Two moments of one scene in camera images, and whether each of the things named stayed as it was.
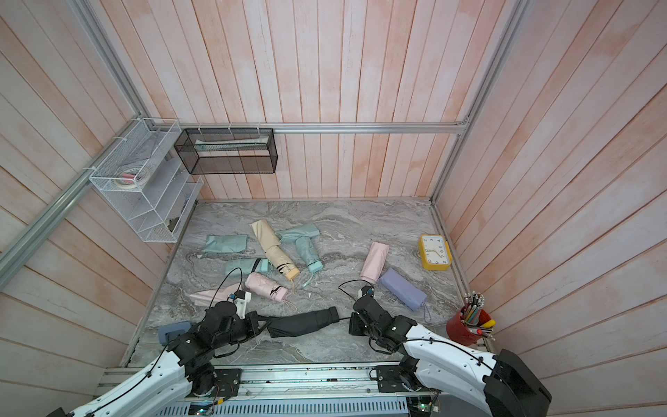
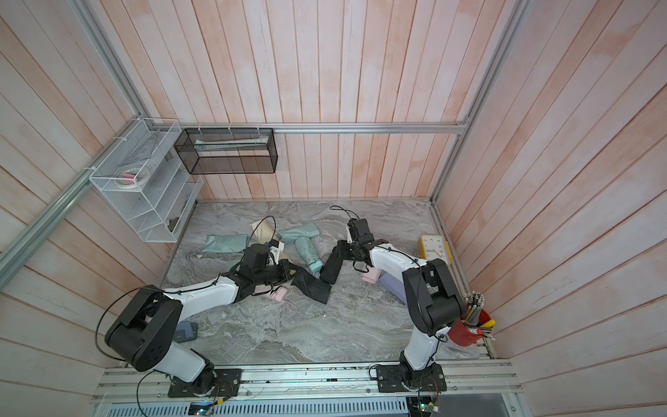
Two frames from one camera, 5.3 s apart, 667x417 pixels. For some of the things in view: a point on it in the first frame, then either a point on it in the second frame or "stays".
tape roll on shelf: (133, 177) stays
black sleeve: (293, 324) -> (311, 285)
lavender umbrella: (403, 288) stays
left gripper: (251, 318) -> (286, 273)
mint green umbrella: (308, 254) stays
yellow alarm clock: (435, 252) stays
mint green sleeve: (226, 243) stays
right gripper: (354, 327) -> (342, 246)
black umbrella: (320, 318) -> (332, 267)
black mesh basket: (227, 150) stays
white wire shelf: (140, 173) stays
